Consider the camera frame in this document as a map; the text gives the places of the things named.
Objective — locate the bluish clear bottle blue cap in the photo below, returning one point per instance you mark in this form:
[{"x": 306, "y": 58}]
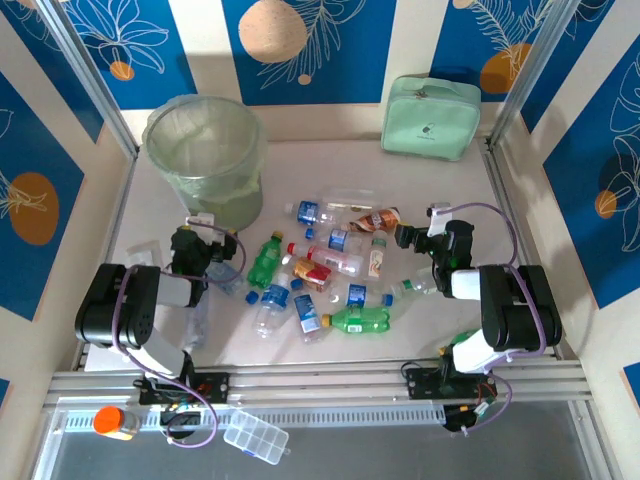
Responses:
[{"x": 225, "y": 277}]

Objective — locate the brown label drink bottle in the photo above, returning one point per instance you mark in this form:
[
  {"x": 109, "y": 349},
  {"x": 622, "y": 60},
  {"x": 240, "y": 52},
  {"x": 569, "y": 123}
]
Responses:
[{"x": 375, "y": 219}]

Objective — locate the square bottle crane label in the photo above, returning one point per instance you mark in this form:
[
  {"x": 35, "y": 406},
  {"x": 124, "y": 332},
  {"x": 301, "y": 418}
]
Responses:
[{"x": 377, "y": 257}]

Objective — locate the green bottle yellow cap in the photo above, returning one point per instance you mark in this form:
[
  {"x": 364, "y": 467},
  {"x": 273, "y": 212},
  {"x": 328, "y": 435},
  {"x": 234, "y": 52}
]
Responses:
[
  {"x": 360, "y": 320},
  {"x": 264, "y": 262}
]

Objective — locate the clear square-base bottle green label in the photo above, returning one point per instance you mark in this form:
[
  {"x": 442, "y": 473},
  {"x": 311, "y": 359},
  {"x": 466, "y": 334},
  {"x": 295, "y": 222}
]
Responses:
[{"x": 417, "y": 285}]

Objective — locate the blue-label bottle white cap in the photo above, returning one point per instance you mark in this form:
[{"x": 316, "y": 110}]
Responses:
[{"x": 274, "y": 297}]

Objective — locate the crushed clear plastic bottle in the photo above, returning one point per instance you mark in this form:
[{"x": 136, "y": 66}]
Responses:
[{"x": 197, "y": 320}]

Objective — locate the blue-label bottle blue cap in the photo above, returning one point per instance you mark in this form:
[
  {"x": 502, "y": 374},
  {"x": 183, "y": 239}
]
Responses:
[
  {"x": 358, "y": 294},
  {"x": 338, "y": 240}
]

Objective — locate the blue-capped bottle blue label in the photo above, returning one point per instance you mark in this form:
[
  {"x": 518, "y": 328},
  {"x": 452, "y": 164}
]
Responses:
[{"x": 307, "y": 212}]

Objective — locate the clear red-print bottle red cap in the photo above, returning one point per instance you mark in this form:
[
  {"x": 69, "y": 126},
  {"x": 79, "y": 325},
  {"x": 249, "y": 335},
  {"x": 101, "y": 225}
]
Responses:
[{"x": 330, "y": 260}]

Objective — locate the red gold label bottle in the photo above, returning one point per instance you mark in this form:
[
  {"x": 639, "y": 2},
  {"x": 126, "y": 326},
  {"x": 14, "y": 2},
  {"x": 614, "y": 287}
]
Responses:
[{"x": 311, "y": 272}]

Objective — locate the light-blue label bottle blue cap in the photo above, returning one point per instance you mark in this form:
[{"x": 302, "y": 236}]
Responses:
[{"x": 306, "y": 310}]

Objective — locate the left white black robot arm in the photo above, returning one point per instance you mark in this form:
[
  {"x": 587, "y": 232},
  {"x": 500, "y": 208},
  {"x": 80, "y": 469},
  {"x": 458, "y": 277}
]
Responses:
[{"x": 125, "y": 310}]

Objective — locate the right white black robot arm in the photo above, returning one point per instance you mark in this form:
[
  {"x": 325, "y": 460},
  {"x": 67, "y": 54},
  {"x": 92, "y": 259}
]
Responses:
[{"x": 520, "y": 310}]

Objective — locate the green mesh waste bin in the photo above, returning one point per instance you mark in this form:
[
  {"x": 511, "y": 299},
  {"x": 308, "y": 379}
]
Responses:
[{"x": 200, "y": 150}]

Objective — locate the small clear zip bag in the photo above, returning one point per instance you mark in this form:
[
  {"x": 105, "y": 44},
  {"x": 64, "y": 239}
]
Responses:
[{"x": 145, "y": 252}]

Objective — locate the mint green lunch bag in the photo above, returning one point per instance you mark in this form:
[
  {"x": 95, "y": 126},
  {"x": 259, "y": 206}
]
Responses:
[{"x": 430, "y": 120}]

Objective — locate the clear plastic organizer box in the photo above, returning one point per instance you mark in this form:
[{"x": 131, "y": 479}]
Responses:
[{"x": 255, "y": 437}]

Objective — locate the orange lid jar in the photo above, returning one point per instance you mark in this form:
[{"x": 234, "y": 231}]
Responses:
[{"x": 112, "y": 422}]

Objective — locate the grey metal panel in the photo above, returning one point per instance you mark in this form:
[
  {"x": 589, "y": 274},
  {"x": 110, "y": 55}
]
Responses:
[{"x": 400, "y": 455}]

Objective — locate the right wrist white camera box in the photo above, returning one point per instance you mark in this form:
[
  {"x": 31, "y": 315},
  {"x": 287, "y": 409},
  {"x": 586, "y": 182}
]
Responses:
[{"x": 440, "y": 215}]

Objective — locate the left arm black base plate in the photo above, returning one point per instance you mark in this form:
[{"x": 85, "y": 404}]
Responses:
[{"x": 215, "y": 387}]

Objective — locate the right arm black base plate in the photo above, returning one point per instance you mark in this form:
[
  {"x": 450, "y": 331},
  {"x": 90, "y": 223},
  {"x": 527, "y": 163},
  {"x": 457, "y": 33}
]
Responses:
[{"x": 422, "y": 382}]

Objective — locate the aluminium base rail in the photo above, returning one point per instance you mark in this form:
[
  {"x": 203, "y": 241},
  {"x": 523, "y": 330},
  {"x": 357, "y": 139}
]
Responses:
[{"x": 325, "y": 382}]

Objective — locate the aluminium frame post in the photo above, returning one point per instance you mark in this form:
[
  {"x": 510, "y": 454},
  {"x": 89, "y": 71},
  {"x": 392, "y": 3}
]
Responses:
[
  {"x": 93, "y": 75},
  {"x": 532, "y": 75}
]

